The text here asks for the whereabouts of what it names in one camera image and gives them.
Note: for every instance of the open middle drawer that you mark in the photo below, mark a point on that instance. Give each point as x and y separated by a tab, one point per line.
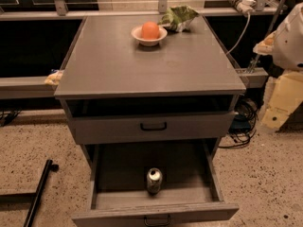
118	195

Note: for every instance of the white bowl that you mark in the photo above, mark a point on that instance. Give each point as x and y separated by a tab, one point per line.
136	33

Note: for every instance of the grey top drawer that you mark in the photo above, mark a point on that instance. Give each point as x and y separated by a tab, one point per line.
162	127

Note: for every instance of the orange fruit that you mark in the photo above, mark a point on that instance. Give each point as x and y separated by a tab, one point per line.
150	31

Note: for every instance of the yellow sponge on rail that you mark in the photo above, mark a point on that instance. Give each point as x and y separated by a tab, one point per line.
54	77

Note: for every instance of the white power strip with cable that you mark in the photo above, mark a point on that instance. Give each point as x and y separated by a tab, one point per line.
246	11

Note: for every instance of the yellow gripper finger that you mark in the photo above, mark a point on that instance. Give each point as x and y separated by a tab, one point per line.
265	47
282	97

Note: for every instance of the grey drawer cabinet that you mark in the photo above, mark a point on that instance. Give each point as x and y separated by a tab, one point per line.
109	73

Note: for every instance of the green chip bag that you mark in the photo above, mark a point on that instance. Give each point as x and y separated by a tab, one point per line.
178	18

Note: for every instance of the black metal bar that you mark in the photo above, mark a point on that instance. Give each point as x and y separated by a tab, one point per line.
33	209

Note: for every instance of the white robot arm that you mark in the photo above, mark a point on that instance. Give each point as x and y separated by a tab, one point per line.
288	44

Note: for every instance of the green white 7up can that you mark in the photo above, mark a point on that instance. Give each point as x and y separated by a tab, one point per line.
154	180

